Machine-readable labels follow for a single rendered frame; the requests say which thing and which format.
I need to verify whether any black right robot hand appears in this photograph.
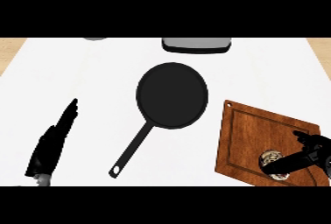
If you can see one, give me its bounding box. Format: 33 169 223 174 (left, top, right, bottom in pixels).
259 129 331 180

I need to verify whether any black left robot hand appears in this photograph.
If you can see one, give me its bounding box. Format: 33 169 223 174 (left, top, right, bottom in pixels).
24 98 80 179

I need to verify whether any brown and white cupcake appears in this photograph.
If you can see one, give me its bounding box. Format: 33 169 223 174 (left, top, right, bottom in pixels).
259 149 291 181

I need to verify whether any brown wooden cutting board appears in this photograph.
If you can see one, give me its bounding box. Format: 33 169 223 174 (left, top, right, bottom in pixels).
213 99 331 187

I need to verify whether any black frying pan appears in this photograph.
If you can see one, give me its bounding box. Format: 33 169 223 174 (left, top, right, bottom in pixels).
108 61 210 179

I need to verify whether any grey and black appliance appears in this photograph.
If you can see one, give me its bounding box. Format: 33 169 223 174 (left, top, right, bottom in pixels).
161 38 234 54

